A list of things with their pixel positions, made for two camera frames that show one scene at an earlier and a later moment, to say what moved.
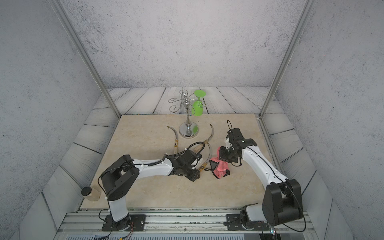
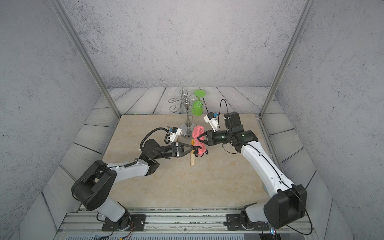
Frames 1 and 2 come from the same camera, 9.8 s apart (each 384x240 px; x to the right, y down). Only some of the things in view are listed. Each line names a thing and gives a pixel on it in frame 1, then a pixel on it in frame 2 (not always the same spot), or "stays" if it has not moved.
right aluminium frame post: (308, 8) stays
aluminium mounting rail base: (180, 223) stays
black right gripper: (222, 157) -> (210, 139)
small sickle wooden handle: (208, 158) -> (192, 160)
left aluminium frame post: (61, 10) stays
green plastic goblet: (197, 106) stays
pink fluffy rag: (220, 170) -> (198, 130)
